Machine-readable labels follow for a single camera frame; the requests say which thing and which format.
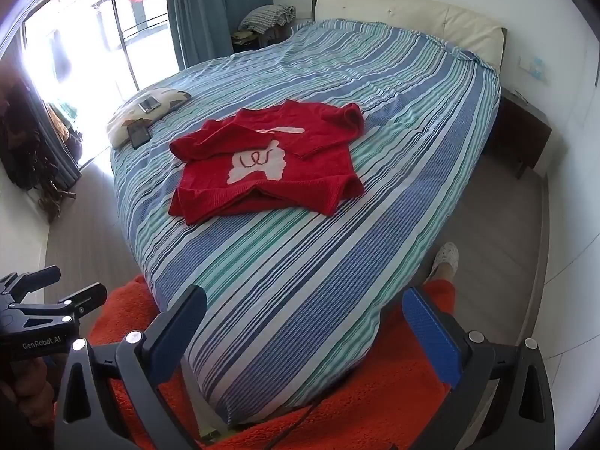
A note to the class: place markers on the striped bed sheet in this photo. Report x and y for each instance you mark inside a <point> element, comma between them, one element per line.
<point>304,262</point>

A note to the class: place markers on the white wall socket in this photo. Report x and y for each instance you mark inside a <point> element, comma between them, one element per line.
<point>534,68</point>

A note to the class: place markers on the teal curtain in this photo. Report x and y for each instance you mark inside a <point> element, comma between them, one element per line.
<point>215,9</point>

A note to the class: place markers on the hanging dark clothes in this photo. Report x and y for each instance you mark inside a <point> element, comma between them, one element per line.
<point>28,145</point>

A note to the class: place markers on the patterned pillow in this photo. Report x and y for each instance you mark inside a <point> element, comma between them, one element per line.
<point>140,115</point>

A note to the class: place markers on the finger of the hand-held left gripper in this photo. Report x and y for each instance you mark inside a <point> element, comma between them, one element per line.
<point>86,295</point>
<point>42,275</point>

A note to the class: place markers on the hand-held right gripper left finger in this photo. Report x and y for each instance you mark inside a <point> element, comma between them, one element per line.
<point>183,333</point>

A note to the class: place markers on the white smartphone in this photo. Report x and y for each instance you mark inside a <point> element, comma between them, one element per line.
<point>149,103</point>

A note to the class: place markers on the cream padded headboard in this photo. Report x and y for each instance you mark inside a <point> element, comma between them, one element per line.
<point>422,18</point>

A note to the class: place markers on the floral slipper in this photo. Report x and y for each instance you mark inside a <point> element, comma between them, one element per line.
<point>444,258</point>

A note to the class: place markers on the balcony railing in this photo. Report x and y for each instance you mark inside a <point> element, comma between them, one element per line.
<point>124,33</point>

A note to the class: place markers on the red knit sweater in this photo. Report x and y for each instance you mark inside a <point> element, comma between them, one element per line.
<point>262,159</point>

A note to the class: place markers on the dark wooden nightstand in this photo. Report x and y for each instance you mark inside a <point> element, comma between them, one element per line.
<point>248,41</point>
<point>520,126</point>

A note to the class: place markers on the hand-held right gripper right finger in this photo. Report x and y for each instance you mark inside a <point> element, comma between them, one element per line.
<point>431,337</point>

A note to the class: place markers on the orange fleece sleeve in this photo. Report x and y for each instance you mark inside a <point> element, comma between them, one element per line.
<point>375,412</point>

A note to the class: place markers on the folded striped blanket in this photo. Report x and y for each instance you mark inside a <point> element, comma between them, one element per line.
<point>267,16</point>

